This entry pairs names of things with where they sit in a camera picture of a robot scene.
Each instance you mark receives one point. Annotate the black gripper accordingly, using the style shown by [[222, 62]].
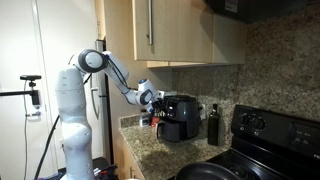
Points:
[[158, 106]]

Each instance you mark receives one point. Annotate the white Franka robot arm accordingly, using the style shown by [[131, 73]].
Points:
[[73, 133]]

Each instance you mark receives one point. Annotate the black air fryer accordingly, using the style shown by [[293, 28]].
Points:
[[181, 118]]

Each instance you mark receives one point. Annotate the small red item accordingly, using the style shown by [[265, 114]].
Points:
[[155, 121]]

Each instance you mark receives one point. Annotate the small white box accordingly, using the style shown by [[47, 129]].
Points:
[[144, 119]]

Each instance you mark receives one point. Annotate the dark olive oil bottle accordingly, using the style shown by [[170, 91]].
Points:
[[213, 126]]

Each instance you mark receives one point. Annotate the light wood base cabinet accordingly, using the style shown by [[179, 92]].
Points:
[[128, 161]]

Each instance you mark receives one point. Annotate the stainless steel refrigerator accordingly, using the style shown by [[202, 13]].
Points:
[[100, 100]]

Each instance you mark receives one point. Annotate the black frying pan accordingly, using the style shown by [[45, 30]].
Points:
[[205, 171]]

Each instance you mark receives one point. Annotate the black electric stove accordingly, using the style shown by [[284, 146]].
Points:
[[273, 143]]

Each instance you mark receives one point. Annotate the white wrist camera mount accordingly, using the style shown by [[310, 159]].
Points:
[[166, 94]]

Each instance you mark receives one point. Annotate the light wood wall cabinet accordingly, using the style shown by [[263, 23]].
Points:
[[180, 31]]

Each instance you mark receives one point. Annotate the black camera on stand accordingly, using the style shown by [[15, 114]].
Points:
[[31, 91]]

